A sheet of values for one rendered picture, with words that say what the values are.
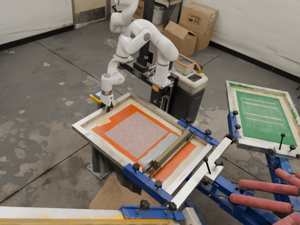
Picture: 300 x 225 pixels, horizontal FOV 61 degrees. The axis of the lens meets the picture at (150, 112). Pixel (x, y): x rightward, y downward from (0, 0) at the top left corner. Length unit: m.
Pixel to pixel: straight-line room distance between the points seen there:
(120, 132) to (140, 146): 0.18
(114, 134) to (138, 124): 0.20
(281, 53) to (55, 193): 4.27
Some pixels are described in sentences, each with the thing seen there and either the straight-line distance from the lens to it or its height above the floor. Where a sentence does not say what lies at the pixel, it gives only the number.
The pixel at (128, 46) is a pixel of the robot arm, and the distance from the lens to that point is 1.57.
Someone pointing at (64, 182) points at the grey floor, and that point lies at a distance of 2.70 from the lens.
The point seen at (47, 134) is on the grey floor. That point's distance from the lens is 3.16.
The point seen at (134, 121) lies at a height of 0.97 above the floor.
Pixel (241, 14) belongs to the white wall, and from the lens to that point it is 5.23.
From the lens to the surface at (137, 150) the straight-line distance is 1.65.
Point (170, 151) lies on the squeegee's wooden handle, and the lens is 1.56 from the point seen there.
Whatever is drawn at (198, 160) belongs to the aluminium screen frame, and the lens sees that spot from 1.65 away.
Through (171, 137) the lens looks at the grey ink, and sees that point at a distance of 1.77.
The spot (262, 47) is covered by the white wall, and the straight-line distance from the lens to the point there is 5.23.
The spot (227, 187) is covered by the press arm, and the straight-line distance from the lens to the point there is 1.53.
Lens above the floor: 2.22
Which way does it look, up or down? 40 degrees down
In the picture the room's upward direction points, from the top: 9 degrees clockwise
